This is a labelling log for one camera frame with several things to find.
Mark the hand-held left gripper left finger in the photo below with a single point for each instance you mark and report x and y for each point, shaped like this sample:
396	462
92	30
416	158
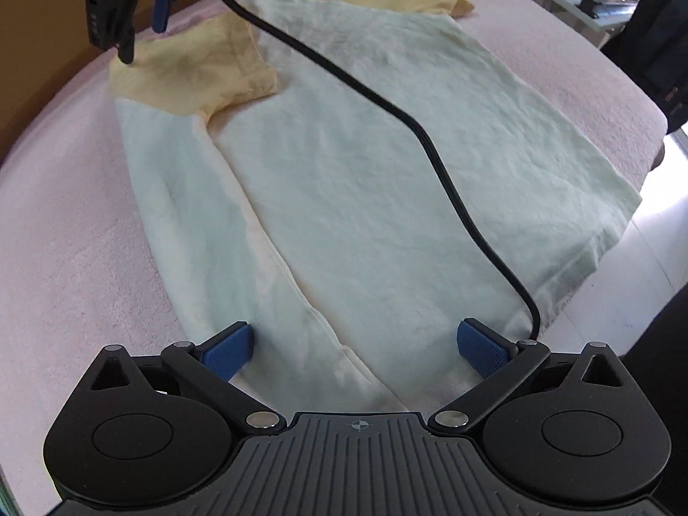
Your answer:
231	349

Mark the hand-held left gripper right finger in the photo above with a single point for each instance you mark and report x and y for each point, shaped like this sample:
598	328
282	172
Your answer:
481	352

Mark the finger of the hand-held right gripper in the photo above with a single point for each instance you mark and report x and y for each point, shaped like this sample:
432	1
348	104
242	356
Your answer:
110	5
160	11

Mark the pale green yellow shirt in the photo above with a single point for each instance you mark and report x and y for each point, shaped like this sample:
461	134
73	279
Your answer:
376	172

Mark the person's dark clothing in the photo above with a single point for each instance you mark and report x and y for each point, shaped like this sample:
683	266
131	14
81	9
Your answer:
666	344

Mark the pink towel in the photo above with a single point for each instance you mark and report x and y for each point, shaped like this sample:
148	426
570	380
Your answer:
64	252

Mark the black bag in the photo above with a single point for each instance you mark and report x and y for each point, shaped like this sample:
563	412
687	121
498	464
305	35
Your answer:
650	54

